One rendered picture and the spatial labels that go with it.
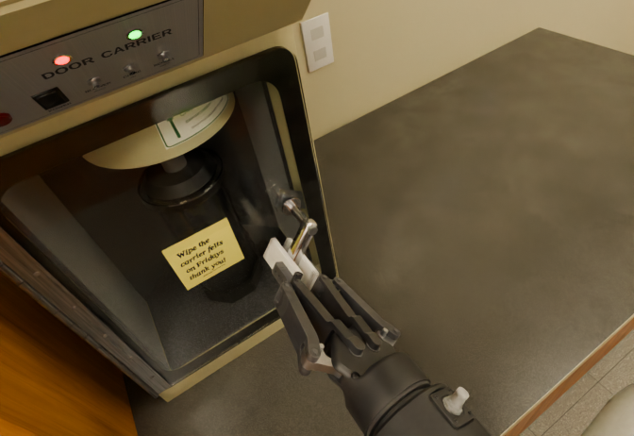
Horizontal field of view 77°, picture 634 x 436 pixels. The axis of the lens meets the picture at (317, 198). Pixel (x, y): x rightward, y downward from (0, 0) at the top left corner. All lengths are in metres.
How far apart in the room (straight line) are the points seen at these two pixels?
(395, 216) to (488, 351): 0.30
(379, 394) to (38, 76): 0.33
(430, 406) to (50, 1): 0.35
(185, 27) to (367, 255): 0.56
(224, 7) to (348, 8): 0.71
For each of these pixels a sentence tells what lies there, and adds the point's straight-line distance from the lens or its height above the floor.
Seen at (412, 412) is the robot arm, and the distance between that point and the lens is 0.36.
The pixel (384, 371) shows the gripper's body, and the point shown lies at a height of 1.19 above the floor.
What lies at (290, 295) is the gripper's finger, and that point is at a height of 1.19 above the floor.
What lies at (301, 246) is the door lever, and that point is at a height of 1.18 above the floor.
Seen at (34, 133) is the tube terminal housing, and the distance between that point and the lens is 0.38.
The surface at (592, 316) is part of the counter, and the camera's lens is 0.75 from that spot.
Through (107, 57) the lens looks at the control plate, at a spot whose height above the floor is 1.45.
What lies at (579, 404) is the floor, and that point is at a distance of 1.74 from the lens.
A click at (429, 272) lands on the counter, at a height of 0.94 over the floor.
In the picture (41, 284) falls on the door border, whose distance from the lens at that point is 0.45.
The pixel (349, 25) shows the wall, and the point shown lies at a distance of 1.00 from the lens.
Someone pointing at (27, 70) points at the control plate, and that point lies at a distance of 0.28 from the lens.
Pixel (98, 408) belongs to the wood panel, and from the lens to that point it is 0.63.
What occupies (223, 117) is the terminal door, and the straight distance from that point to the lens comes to 0.39.
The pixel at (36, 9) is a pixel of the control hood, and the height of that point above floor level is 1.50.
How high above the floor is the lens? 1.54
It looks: 44 degrees down
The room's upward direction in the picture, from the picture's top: 11 degrees counter-clockwise
